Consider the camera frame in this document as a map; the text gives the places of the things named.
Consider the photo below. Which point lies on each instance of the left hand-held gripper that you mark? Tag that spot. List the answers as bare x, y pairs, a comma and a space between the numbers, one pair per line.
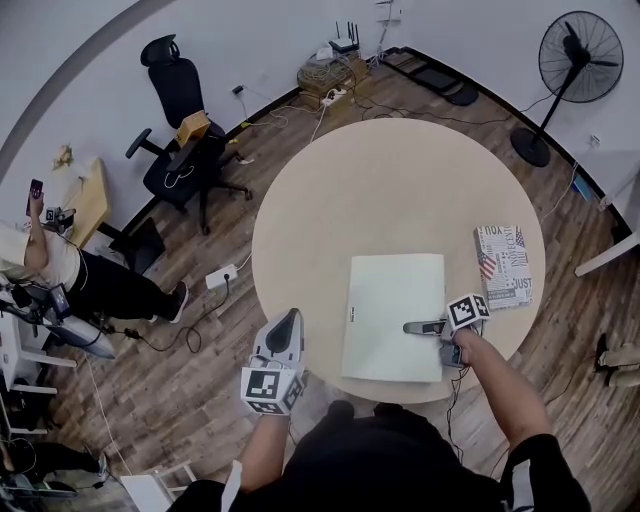
272, 387

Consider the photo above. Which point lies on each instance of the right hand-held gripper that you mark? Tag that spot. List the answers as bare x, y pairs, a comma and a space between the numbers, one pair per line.
462, 310

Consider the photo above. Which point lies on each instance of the white item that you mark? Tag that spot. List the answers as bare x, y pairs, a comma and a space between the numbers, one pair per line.
385, 310

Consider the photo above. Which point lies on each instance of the person's left forearm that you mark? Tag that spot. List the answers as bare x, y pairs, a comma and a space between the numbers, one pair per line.
262, 450

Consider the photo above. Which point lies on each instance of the person's right forearm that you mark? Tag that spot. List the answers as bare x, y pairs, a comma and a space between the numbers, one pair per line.
495, 385

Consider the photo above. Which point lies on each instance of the blue flat object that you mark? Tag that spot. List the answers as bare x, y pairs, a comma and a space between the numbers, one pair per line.
581, 186

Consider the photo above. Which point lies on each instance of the black flat stand bases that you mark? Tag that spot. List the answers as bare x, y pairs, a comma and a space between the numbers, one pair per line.
440, 80

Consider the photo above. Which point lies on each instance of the white power strip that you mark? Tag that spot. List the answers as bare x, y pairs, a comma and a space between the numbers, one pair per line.
334, 97
221, 276

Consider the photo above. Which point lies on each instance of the newsprint patterned box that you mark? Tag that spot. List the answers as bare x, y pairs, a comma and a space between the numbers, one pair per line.
505, 265

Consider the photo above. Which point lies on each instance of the round beige table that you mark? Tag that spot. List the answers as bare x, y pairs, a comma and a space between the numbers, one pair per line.
390, 190

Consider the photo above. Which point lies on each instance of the person's black clothed body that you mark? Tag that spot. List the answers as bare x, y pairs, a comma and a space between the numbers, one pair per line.
380, 465

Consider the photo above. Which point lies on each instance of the black desk base panel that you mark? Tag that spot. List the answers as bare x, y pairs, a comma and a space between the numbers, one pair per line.
142, 245

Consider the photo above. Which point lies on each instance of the white stool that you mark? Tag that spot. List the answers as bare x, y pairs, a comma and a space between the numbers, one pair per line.
150, 487

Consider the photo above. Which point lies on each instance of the black office chair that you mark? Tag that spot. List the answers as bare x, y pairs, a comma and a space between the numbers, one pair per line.
180, 170

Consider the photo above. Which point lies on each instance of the white furniture edge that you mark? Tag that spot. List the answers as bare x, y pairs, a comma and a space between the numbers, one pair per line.
607, 255

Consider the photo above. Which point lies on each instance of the beige bag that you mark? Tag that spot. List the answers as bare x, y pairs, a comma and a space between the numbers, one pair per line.
620, 362

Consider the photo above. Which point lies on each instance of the small cardboard box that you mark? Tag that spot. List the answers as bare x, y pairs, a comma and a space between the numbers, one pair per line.
192, 129

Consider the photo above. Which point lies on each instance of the light wooden desk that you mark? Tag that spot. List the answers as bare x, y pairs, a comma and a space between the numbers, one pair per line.
92, 200

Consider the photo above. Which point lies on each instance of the white shelf unit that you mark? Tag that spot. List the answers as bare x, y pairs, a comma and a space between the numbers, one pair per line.
20, 360

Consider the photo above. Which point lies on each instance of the white router with black antennas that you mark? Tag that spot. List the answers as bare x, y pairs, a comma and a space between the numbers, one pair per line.
344, 46

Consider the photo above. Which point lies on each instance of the pale flower bunch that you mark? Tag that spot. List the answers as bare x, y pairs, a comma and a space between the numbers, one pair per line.
64, 157

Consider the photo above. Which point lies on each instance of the black standing fan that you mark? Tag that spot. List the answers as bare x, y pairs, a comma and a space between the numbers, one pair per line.
580, 55

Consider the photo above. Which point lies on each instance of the black wall adapter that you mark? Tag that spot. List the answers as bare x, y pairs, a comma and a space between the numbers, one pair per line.
237, 90

